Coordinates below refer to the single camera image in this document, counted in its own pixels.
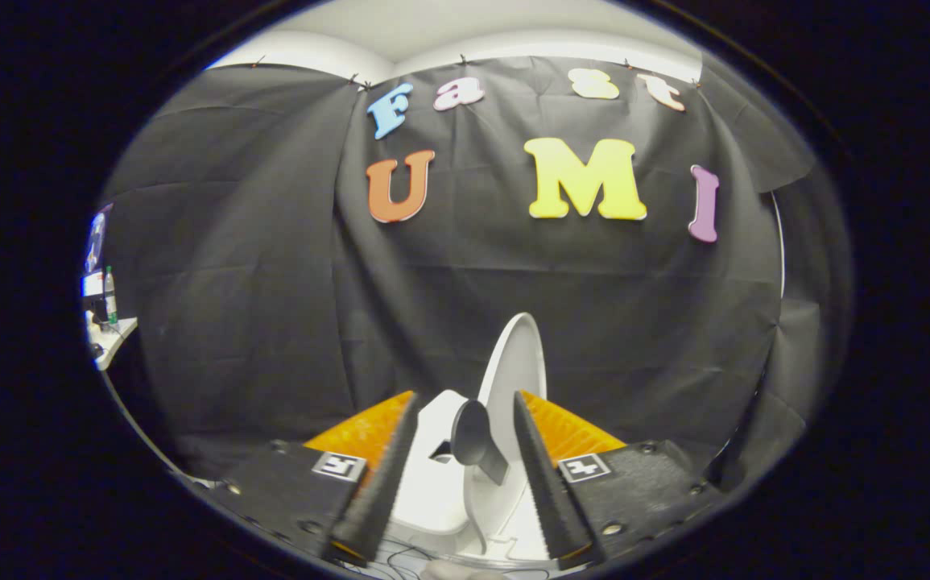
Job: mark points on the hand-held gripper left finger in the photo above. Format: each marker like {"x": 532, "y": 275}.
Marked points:
{"x": 376, "y": 491}

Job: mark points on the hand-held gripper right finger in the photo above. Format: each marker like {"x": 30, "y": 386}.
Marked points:
{"x": 549, "y": 491}

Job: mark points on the black backdrop cloth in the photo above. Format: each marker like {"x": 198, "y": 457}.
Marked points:
{"x": 271, "y": 282}

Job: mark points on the white side table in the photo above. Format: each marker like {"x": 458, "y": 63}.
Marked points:
{"x": 114, "y": 338}

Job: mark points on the clear bottle green cap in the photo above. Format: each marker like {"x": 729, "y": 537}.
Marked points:
{"x": 110, "y": 298}

